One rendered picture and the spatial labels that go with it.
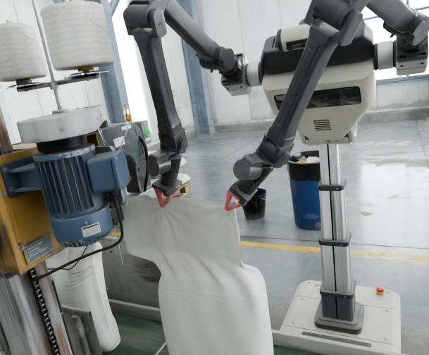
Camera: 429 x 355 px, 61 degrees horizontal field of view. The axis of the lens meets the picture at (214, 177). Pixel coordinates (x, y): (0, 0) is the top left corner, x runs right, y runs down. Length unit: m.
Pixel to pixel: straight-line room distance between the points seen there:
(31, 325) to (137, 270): 0.83
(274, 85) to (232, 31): 8.39
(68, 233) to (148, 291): 1.06
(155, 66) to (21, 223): 0.55
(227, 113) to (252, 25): 2.23
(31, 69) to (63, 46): 0.22
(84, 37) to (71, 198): 0.41
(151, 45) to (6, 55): 0.43
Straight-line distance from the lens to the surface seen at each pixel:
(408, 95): 9.02
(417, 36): 1.19
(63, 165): 0.94
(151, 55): 1.05
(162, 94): 1.09
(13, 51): 1.24
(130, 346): 1.80
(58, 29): 1.06
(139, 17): 1.02
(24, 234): 1.10
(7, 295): 1.21
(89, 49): 1.04
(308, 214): 3.41
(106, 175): 0.93
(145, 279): 1.96
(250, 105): 9.63
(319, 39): 0.87
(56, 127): 0.91
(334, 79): 1.33
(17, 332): 1.27
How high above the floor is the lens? 1.45
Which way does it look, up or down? 15 degrees down
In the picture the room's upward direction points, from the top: 8 degrees counter-clockwise
